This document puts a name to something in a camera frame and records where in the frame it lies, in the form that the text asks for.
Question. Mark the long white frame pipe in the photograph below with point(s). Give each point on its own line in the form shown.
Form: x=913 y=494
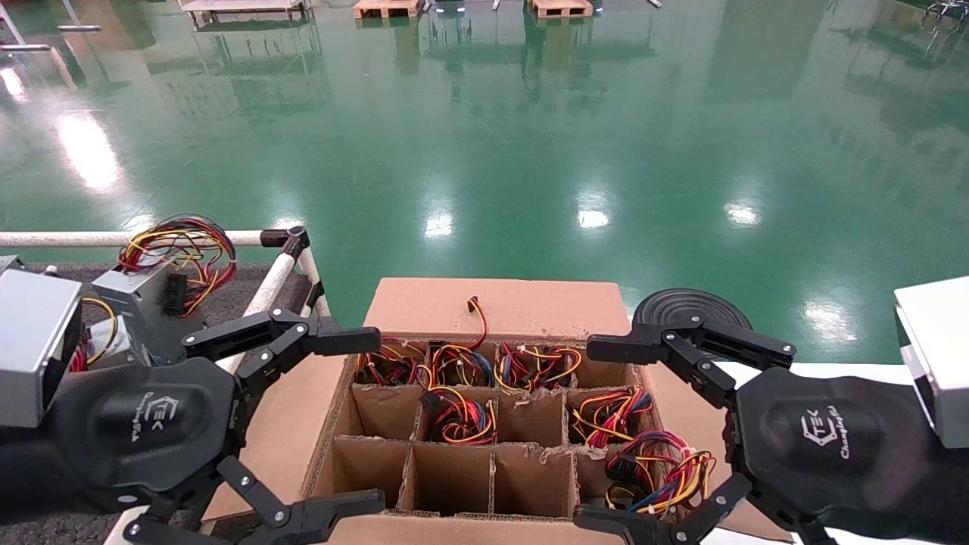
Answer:
x=60 y=239
x=272 y=284

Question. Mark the partitioned brown cardboard box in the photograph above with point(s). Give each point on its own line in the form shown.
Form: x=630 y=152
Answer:
x=515 y=306

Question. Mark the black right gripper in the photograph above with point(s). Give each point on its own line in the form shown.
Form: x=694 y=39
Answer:
x=825 y=446

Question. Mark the silver power supply, red bundle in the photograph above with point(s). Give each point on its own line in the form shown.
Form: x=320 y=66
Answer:
x=102 y=337

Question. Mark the wooden pallet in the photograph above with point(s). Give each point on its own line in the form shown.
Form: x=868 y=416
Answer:
x=387 y=7
x=561 y=7

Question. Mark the low grey platform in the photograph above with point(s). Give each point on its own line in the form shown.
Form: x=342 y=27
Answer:
x=242 y=6

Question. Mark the power supply with vent grille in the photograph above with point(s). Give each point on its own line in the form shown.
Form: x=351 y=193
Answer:
x=462 y=420

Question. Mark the black pipe clamp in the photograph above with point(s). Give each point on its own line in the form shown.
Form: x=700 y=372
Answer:
x=316 y=294

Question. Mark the metal cart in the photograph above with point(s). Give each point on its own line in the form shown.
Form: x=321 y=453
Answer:
x=946 y=9

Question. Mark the black ribbed round disc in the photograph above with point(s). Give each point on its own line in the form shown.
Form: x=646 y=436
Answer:
x=685 y=303

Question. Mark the blue-lit mobile robot base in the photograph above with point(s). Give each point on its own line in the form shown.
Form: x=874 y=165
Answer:
x=450 y=6

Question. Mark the short metal bar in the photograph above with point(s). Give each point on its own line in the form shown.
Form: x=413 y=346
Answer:
x=23 y=48
x=79 y=28

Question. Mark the black pipe corner connector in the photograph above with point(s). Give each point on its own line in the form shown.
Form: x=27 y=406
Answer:
x=291 y=241

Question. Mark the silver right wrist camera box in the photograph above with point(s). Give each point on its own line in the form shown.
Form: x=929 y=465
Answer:
x=939 y=356

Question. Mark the short white pipe leg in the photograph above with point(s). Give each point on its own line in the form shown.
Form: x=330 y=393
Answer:
x=310 y=269

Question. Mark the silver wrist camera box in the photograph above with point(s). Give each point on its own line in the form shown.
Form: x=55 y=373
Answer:
x=34 y=348
x=939 y=356

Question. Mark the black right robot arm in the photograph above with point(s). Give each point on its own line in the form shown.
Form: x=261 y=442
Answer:
x=954 y=499

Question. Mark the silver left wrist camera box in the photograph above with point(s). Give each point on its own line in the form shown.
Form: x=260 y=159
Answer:
x=34 y=348

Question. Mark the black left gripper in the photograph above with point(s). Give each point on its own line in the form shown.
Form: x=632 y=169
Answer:
x=144 y=431

